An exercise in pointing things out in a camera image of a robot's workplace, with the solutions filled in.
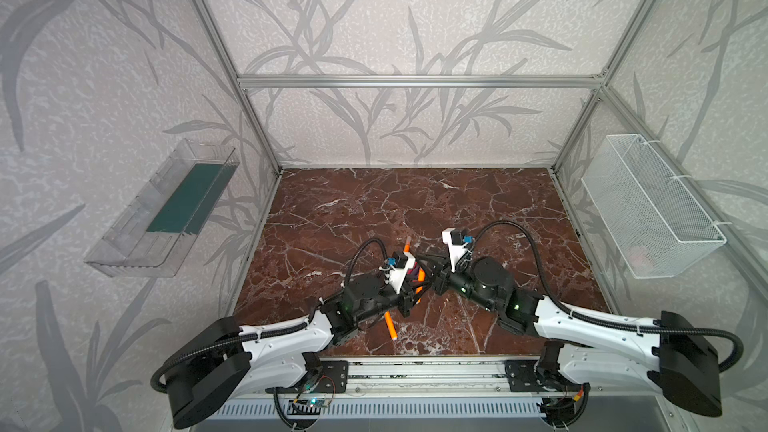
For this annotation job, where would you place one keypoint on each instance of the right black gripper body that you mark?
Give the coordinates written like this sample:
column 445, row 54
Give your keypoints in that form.
column 443, row 279

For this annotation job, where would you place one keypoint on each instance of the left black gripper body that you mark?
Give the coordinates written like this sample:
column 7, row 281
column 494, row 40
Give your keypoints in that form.
column 405, row 288

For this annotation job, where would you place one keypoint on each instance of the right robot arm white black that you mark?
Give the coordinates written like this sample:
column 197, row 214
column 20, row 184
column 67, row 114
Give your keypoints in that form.
column 668, row 355

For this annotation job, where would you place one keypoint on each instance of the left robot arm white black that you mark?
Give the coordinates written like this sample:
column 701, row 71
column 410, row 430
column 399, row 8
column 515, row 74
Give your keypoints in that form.
column 228, row 358

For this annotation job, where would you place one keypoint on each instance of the orange marker lower diagonal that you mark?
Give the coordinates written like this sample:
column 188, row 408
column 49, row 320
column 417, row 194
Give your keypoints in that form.
column 390, row 326

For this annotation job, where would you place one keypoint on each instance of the green circuit board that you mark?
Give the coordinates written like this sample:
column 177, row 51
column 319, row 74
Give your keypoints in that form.
column 312, row 405

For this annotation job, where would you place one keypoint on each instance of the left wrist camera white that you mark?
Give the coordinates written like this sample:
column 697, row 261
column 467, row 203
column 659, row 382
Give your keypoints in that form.
column 399, row 265

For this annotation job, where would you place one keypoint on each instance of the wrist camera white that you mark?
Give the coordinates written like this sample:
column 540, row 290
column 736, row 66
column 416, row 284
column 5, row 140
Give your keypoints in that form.
column 399, row 265
column 460, row 245

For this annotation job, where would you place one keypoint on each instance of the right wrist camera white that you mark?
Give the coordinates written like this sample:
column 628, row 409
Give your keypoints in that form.
column 460, row 245

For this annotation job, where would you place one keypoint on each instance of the aluminium front rail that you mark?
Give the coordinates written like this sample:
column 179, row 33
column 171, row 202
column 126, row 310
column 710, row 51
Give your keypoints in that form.
column 420, row 378

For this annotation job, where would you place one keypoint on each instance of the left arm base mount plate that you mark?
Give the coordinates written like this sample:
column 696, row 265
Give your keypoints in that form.
column 328, row 376

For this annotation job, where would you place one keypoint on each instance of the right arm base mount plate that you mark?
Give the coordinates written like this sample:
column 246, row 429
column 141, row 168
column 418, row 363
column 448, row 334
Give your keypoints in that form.
column 523, row 376

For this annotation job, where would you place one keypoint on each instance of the white wire mesh basket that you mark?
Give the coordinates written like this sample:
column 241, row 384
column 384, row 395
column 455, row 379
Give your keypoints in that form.
column 658, row 226

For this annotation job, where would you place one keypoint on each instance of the clear plastic wall tray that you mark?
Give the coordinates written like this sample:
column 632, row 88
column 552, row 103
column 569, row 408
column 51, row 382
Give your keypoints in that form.
column 153, row 236

